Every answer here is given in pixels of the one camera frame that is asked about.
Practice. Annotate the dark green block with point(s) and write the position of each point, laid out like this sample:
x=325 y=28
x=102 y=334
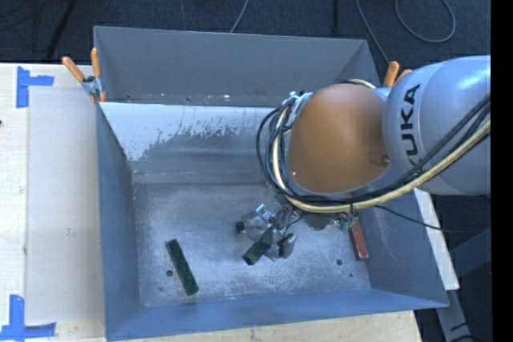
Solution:
x=258 y=249
x=182 y=267

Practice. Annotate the red-brown flat block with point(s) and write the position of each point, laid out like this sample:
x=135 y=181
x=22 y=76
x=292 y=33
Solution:
x=358 y=242

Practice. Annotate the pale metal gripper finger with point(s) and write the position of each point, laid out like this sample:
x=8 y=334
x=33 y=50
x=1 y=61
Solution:
x=258 y=221
x=287 y=245

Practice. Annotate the grey metal bin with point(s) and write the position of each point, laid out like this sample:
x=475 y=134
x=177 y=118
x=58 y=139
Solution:
x=224 y=204

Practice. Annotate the pale flat board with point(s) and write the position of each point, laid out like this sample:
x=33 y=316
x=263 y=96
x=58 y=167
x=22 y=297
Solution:
x=60 y=204

